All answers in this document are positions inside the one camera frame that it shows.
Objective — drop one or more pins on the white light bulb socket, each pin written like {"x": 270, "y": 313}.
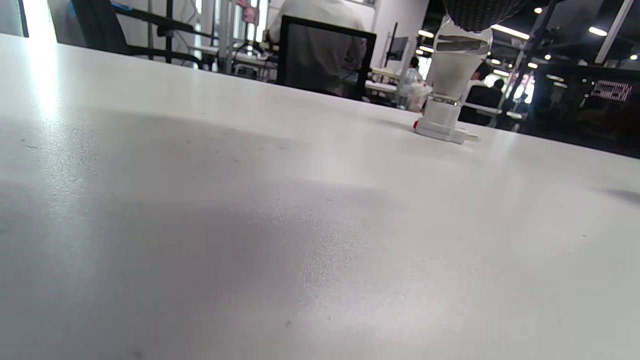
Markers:
{"x": 440, "y": 120}

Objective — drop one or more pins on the black monitor on arm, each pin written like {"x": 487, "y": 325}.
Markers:
{"x": 398, "y": 48}

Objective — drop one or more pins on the black mesh armchair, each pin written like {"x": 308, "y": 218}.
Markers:
{"x": 97, "y": 25}

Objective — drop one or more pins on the person's left hand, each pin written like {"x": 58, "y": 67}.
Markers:
{"x": 480, "y": 15}

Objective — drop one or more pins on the black swivel office chair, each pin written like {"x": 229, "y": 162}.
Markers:
{"x": 300, "y": 60}

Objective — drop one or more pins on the white plastic bag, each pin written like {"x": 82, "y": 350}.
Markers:
{"x": 415, "y": 92}

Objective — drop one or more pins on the white light bulb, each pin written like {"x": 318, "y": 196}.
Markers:
{"x": 457, "y": 70}

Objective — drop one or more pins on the silver metal frame post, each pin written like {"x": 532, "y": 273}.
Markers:
{"x": 227, "y": 35}

